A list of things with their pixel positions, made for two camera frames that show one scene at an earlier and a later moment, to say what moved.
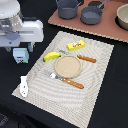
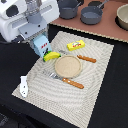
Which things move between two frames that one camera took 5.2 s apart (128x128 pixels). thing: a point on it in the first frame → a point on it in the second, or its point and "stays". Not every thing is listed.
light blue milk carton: (20, 55) → (42, 45)
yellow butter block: (76, 45) stays
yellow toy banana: (51, 55) stays
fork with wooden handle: (66, 80) stays
